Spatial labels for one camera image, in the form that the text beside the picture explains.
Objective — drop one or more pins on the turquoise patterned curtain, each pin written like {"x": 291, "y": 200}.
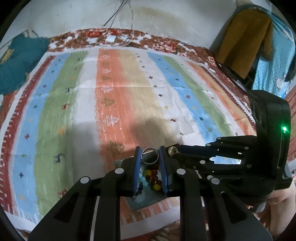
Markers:
{"x": 274, "y": 76}

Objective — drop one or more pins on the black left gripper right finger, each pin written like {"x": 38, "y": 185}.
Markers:
{"x": 177, "y": 180}

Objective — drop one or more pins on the mustard yellow hanging cloth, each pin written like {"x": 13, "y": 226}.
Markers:
{"x": 249, "y": 32}

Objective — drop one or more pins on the white charger adapter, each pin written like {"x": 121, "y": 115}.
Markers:
{"x": 110, "y": 39}

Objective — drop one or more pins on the teal pillow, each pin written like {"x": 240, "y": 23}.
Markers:
{"x": 19, "y": 60}

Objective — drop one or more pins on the striped colourful christmas mat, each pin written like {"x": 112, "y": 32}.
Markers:
{"x": 82, "y": 110}

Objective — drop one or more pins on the grey metal tray box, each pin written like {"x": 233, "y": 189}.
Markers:
{"x": 150, "y": 186}

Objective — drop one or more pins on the right hand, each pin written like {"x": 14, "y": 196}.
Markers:
{"x": 279, "y": 211}

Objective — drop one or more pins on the floral brown bedsheet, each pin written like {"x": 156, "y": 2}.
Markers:
{"x": 84, "y": 214}

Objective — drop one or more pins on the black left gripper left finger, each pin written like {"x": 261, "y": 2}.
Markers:
{"x": 123, "y": 181}

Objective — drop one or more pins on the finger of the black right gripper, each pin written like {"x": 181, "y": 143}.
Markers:
{"x": 212, "y": 162}
{"x": 223, "y": 146}

